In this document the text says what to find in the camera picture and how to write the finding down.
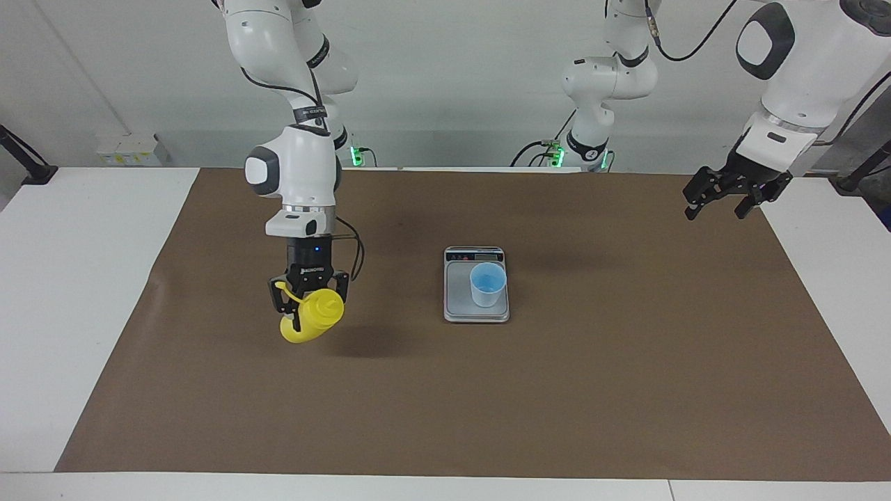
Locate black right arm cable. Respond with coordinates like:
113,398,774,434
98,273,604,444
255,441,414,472
240,0,364,283

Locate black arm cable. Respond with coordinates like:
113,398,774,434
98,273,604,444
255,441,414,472
644,0,891,147
240,0,364,283

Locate yellow squeeze bottle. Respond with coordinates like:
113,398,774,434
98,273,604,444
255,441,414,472
274,280,346,345

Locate brown table mat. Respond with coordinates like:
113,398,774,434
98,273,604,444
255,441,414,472
54,167,891,482

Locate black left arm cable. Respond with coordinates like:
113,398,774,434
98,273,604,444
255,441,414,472
644,0,891,147

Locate black base cable bundle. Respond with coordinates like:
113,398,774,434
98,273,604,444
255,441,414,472
510,108,578,168

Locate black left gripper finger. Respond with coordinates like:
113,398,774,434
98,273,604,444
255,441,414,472
682,167,725,221
734,175,793,220

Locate grey slanted panel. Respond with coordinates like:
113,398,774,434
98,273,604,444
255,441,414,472
811,104,891,176

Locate light blue plastic cup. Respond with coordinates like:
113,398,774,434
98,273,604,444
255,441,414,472
470,262,507,308

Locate silver digital kitchen scale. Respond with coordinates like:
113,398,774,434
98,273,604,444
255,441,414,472
443,246,511,324

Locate white wall socket box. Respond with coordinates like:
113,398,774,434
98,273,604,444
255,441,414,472
96,134,171,166

